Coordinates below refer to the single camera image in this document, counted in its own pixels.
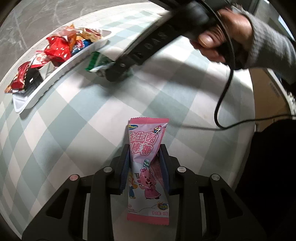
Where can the silver white snack packet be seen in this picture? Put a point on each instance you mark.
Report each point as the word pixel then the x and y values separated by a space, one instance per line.
pixel 47 69

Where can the dark red snack packet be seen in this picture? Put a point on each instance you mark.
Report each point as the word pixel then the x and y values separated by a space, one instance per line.
pixel 18 83

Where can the gold red snack packet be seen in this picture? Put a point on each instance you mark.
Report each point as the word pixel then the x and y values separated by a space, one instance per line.
pixel 90 34

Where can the black snack packet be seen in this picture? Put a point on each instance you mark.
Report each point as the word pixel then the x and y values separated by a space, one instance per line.
pixel 32 80

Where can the white plastic snack tray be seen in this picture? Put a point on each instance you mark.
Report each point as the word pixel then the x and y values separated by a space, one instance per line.
pixel 27 100

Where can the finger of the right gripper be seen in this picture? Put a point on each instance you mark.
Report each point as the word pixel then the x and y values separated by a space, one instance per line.
pixel 120 69

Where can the green white checkered tablecloth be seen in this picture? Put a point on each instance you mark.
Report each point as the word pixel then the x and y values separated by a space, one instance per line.
pixel 80 123

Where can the green seaweed snack packet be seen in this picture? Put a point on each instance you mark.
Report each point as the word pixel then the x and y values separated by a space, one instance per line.
pixel 98 64

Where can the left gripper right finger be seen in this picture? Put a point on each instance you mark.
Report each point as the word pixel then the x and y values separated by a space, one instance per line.
pixel 206 204

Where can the large red snack packet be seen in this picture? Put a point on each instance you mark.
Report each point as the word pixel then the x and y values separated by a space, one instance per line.
pixel 58 49

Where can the grey knit right sleeve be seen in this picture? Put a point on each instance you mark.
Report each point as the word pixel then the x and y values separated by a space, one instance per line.
pixel 270 49

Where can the white red peach packet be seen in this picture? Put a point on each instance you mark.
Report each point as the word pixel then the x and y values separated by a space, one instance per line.
pixel 40 59

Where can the orange snack packet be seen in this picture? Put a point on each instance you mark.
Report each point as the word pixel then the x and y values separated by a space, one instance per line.
pixel 71 41

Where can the pink lollipop candy packet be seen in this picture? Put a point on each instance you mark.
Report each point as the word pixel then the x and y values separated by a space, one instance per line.
pixel 146 190

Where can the clear pinkish snack packet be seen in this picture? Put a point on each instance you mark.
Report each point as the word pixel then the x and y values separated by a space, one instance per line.
pixel 66 31

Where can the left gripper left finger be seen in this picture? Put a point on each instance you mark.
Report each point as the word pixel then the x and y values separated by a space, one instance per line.
pixel 62 217

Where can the blue cookie packet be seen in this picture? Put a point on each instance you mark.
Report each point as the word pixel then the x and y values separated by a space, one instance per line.
pixel 80 45

